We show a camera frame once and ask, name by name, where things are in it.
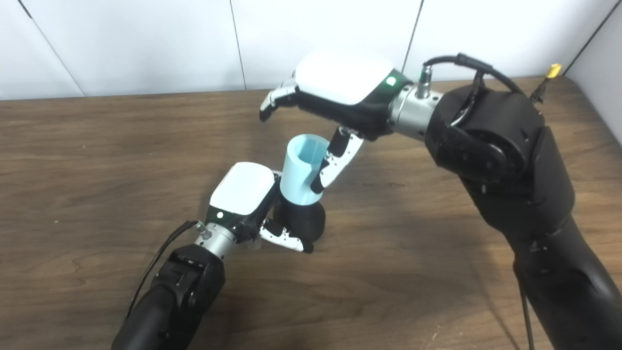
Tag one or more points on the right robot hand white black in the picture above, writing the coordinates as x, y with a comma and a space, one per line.
350, 85

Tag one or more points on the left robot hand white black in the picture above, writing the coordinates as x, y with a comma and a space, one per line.
243, 192

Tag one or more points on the light blue cylinder cup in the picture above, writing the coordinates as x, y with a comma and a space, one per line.
299, 177

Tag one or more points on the black flared nozzle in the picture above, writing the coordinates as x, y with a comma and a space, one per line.
303, 221

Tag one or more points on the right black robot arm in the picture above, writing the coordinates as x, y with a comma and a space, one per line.
515, 184

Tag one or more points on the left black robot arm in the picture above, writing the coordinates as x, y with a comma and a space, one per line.
170, 301

